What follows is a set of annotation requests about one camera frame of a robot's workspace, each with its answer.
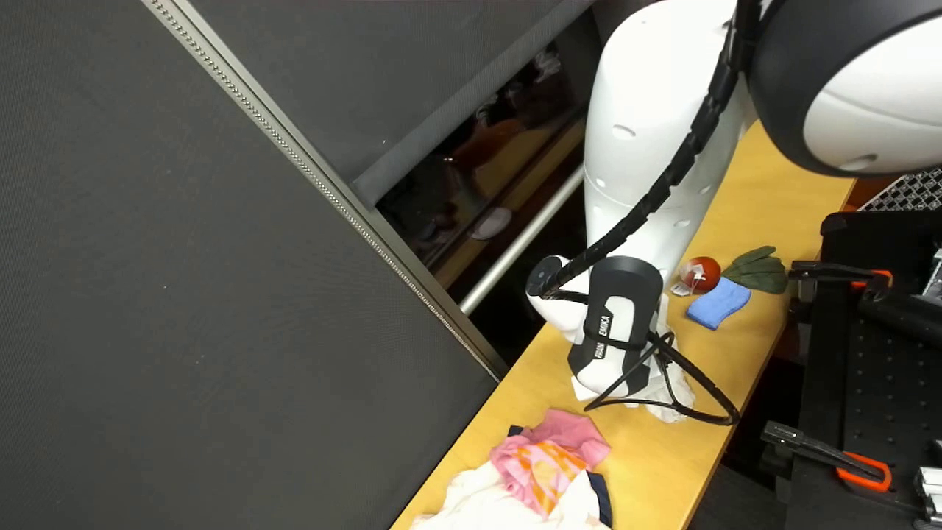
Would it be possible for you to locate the white towel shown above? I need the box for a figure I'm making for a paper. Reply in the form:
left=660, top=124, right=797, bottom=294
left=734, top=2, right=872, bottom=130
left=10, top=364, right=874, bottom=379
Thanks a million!
left=637, top=363, right=700, bottom=428

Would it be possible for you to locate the long metal handrail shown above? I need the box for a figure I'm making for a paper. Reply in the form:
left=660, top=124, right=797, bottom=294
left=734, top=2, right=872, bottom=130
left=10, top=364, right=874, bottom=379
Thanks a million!
left=456, top=166, right=588, bottom=317

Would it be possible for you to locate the grey roller blind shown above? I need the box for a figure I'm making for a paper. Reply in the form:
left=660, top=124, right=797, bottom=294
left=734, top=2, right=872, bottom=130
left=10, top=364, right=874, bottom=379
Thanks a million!
left=188, top=0, right=600, bottom=207

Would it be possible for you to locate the pink cloth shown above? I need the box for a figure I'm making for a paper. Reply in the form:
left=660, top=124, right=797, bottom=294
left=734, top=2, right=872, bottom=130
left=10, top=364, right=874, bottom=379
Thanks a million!
left=488, top=407, right=612, bottom=519

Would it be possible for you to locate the white and orange cloth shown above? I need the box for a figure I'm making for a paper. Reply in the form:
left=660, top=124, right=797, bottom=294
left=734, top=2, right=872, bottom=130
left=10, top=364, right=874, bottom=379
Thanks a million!
left=409, top=460, right=612, bottom=530

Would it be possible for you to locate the blue sponge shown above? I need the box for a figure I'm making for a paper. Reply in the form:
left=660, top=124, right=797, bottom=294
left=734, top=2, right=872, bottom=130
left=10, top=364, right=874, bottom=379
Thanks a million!
left=682, top=276, right=753, bottom=332

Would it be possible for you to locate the green leaf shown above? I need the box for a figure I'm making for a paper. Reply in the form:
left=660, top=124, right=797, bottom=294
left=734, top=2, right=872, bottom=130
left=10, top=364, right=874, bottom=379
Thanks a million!
left=721, top=244, right=791, bottom=297

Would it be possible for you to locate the perforated metal mesh plate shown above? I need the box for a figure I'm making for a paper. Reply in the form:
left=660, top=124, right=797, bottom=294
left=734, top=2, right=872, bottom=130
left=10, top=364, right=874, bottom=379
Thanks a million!
left=856, top=167, right=942, bottom=214

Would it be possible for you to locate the grey window frame post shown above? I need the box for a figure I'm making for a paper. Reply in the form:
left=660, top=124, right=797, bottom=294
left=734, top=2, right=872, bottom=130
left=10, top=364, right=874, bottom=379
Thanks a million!
left=142, top=0, right=509, bottom=382

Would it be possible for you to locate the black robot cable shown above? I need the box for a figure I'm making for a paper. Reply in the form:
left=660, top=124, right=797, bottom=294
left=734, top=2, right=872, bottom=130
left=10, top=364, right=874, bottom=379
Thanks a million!
left=532, top=0, right=763, bottom=429

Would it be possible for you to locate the black orange-handled clamp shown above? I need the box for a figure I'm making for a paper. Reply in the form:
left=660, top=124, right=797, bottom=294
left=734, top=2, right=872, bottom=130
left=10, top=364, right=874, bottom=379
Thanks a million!
left=763, top=420, right=897, bottom=498
left=788, top=257, right=897, bottom=300

